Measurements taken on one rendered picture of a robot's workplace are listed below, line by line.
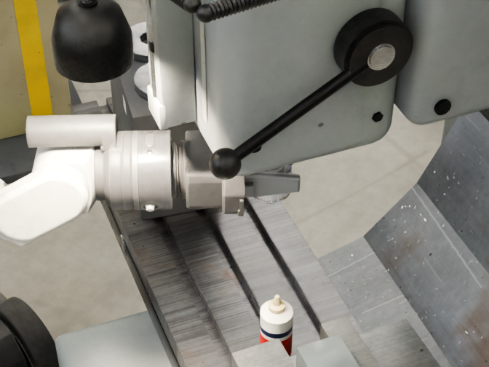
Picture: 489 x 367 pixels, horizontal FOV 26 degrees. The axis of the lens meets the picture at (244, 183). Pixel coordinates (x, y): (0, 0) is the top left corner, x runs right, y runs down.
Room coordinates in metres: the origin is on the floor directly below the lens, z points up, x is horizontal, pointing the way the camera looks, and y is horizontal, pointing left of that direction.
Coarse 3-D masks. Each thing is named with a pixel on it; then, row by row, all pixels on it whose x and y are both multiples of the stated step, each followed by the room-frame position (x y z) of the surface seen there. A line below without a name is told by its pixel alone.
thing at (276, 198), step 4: (276, 168) 0.88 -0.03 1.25; (280, 168) 0.88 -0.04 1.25; (284, 168) 0.88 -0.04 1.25; (288, 168) 0.89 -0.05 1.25; (276, 172) 0.88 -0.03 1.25; (280, 172) 0.88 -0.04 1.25; (284, 172) 0.88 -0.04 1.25; (288, 172) 0.89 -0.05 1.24; (264, 196) 0.88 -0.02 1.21; (268, 196) 0.88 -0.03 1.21; (272, 196) 0.88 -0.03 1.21; (276, 196) 0.88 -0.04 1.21; (280, 196) 0.88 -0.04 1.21; (284, 196) 0.88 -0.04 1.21; (288, 196) 0.89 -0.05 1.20; (260, 200) 0.88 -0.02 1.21; (264, 200) 0.88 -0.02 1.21; (268, 200) 0.88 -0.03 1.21; (272, 200) 0.88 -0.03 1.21; (276, 200) 0.88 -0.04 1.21; (280, 200) 0.88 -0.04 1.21
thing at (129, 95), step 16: (144, 32) 1.29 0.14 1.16; (144, 48) 1.25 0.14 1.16; (144, 64) 1.23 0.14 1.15; (112, 80) 1.29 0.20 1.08; (128, 80) 1.19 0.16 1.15; (144, 80) 1.17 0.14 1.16; (112, 96) 1.31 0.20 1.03; (128, 96) 1.16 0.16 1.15; (144, 96) 1.15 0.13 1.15; (128, 112) 1.14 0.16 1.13; (144, 112) 1.12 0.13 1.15; (128, 128) 1.15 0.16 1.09; (144, 128) 1.11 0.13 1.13; (176, 128) 1.12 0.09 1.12; (192, 128) 1.13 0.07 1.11; (176, 208) 1.12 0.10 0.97
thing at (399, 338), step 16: (336, 320) 0.82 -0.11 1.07; (400, 320) 0.86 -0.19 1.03; (320, 336) 0.82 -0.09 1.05; (352, 336) 0.80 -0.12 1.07; (368, 336) 0.83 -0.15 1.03; (384, 336) 0.83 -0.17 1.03; (400, 336) 0.83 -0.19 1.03; (416, 336) 0.83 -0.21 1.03; (352, 352) 0.77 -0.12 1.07; (368, 352) 0.77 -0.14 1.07; (384, 352) 0.81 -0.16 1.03; (400, 352) 0.81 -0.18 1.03; (416, 352) 0.81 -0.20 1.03
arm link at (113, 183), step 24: (48, 120) 0.89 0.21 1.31; (72, 120) 0.89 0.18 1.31; (96, 120) 0.90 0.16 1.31; (48, 144) 0.88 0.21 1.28; (72, 144) 0.88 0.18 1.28; (96, 144) 0.88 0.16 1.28; (120, 144) 0.89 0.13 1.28; (96, 168) 0.87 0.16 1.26; (120, 168) 0.86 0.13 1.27; (96, 192) 0.86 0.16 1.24; (120, 192) 0.85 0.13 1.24
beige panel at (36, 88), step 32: (0, 0) 2.48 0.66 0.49; (32, 0) 2.51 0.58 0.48; (0, 32) 2.47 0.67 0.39; (32, 32) 2.50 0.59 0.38; (0, 64) 2.47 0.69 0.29; (32, 64) 2.50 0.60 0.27; (0, 96) 2.46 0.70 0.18; (32, 96) 2.49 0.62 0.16; (64, 96) 2.53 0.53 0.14; (0, 128) 2.45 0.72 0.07; (0, 160) 2.36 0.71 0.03; (32, 160) 2.36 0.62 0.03
